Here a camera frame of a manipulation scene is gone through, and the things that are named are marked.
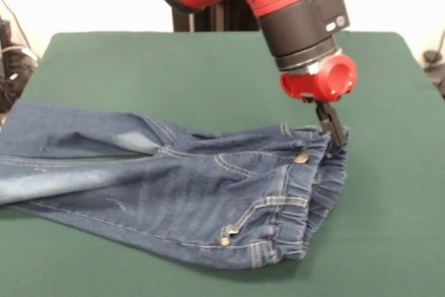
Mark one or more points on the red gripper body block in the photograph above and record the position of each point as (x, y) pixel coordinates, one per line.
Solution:
(313, 86)

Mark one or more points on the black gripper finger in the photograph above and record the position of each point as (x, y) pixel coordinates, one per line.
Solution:
(333, 123)

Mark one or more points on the blue denim jeans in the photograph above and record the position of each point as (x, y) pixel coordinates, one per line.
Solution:
(174, 189)

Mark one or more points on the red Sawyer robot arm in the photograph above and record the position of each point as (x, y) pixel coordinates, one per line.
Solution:
(295, 32)

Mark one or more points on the dark green table cloth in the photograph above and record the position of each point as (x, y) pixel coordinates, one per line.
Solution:
(382, 206)

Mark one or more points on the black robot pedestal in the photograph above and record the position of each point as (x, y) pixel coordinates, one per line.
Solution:
(222, 15)

